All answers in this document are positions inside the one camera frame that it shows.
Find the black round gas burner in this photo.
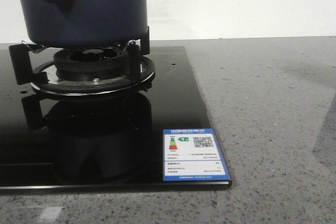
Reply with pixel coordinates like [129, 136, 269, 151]
[54, 48, 129, 81]

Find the black glass gas stove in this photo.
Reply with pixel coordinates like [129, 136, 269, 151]
[1, 44, 232, 195]

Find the dark blue cooking pot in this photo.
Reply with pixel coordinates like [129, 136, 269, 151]
[20, 0, 148, 48]

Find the black pot support grate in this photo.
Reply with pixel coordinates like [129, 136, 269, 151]
[9, 33, 155, 96]

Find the blue energy label sticker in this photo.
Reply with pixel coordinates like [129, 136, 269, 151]
[163, 129, 230, 183]

